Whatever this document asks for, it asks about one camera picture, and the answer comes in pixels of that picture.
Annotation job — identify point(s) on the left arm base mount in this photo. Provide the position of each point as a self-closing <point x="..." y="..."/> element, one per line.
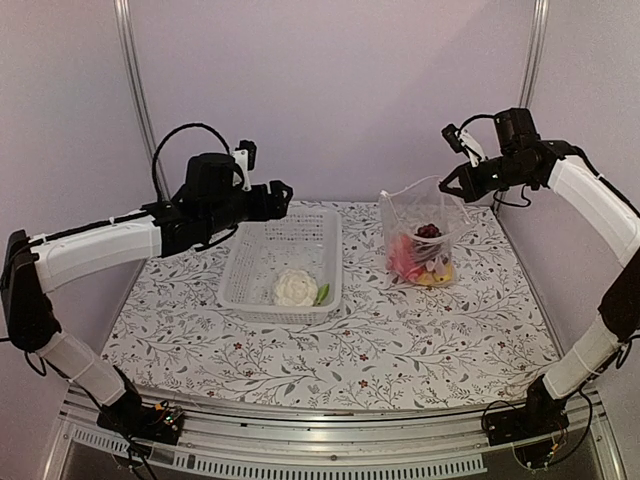
<point x="129" y="417"/>

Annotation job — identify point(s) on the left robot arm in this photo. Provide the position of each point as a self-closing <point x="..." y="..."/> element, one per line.
<point x="215" y="198"/>

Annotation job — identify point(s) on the white toy cauliflower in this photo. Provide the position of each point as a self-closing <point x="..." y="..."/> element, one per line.
<point x="295" y="288"/>

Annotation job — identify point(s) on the right aluminium frame post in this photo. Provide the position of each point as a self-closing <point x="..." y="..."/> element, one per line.
<point x="535" y="51"/>

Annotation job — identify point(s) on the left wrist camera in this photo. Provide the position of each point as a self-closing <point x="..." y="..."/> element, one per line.
<point x="244" y="162"/>

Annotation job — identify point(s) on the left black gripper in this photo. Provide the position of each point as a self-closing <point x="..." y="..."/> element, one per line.
<point x="280" y="205"/>

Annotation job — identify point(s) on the left aluminium frame post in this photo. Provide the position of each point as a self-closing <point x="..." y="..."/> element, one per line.
<point x="132" y="69"/>

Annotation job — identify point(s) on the front aluminium rail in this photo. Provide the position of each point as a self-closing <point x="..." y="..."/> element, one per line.
<point x="234" y="440"/>

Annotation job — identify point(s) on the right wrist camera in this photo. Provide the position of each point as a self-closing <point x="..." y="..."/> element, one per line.
<point x="461" y="141"/>

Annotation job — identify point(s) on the small green toy vegetable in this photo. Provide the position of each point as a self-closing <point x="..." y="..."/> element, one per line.
<point x="322" y="294"/>

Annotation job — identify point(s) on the red toy bell pepper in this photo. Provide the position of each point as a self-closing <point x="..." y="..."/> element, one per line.
<point x="399" y="255"/>

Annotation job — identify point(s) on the floral table mat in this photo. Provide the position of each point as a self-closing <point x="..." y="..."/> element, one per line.
<point x="390" y="345"/>

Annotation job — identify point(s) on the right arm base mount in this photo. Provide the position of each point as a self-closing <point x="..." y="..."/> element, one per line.
<point x="504" y="423"/>

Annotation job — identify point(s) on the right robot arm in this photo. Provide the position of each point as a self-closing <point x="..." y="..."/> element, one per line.
<point x="504" y="150"/>

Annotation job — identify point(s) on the dark purple toy grapes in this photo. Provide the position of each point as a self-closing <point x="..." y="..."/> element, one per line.
<point x="428" y="231"/>

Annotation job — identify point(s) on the yellow toy corn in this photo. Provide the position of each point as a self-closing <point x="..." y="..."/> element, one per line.
<point x="436" y="279"/>

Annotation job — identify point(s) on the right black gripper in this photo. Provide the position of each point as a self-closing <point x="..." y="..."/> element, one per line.
<point x="471" y="189"/>

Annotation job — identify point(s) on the clear zip top bag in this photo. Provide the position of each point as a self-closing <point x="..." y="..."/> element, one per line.
<point x="419" y="204"/>

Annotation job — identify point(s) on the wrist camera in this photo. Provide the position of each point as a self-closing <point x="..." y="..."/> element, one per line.
<point x="461" y="141"/>
<point x="244" y="162"/>

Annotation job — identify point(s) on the white plastic basket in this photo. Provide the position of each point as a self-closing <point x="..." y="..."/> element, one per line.
<point x="309" y="238"/>

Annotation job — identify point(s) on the aluminium frame post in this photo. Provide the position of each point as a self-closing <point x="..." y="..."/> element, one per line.
<point x="132" y="69"/>
<point x="535" y="51"/>

